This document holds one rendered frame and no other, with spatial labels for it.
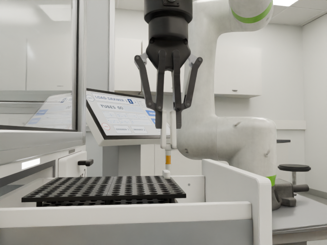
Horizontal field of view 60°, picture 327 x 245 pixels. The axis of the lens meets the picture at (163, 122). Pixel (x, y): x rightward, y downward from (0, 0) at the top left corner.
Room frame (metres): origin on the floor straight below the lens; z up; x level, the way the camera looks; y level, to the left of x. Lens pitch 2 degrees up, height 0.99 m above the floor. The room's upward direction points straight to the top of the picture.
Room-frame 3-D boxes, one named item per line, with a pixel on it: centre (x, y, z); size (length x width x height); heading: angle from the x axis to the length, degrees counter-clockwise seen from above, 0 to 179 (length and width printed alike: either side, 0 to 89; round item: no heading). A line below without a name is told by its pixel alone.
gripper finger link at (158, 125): (0.52, 0.02, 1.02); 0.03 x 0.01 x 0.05; 96
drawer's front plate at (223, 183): (0.50, -0.11, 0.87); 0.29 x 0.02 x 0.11; 6
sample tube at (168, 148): (0.53, -0.01, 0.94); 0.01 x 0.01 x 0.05
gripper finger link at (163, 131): (0.53, 0.00, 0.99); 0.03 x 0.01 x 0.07; 6
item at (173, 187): (0.49, -0.01, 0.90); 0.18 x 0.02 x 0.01; 6
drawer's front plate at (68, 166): (0.78, 0.24, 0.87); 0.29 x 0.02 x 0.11; 6
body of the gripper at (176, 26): (0.53, -0.01, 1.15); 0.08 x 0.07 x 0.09; 96
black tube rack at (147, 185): (0.48, 0.09, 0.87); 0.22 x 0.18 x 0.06; 96
